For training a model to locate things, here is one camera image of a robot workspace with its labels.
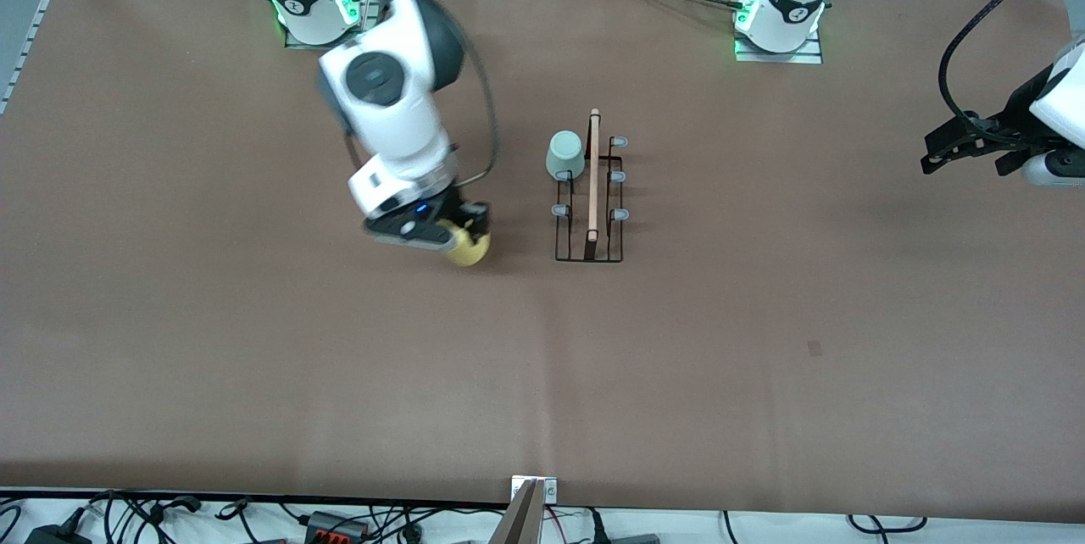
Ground yellow cup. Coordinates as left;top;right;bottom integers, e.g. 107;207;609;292
441;220;493;268

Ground pale green cup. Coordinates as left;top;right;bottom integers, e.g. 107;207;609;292
545;130;587;181

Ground black wire cup holder rack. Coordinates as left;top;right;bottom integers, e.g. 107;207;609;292
553;108;631;264

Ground black orange electronic box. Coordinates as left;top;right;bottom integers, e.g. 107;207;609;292
303;511;371;541

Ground black power adapter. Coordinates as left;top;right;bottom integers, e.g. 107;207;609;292
24;525;92;544

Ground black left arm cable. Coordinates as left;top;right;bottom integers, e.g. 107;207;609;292
938;0;1079;147

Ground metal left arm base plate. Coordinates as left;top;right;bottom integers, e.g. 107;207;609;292
734;25;824;64

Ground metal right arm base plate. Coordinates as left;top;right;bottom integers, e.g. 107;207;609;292
284;0;380;51

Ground silver metal bracket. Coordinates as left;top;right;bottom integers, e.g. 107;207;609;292
511;475;559;504

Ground grey brown post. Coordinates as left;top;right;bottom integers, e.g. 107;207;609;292
487;479;545;544

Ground perforated metal rail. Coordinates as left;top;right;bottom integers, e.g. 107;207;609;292
0;0;62;114

